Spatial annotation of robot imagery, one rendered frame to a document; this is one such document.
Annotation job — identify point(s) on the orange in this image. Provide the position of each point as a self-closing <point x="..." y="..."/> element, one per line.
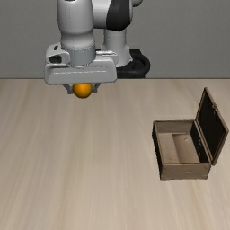
<point x="82" y="91"/>

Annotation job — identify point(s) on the wooden box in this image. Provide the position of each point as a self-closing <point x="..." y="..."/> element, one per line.
<point x="182" y="155"/>

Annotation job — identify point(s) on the wooden box lid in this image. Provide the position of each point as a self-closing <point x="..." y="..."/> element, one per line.
<point x="212" y="125"/>

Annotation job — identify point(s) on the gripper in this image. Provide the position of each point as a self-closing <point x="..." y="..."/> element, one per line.
<point x="81" y="72"/>

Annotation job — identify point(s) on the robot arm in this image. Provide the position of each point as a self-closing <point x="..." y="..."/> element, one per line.
<point x="76" y="27"/>

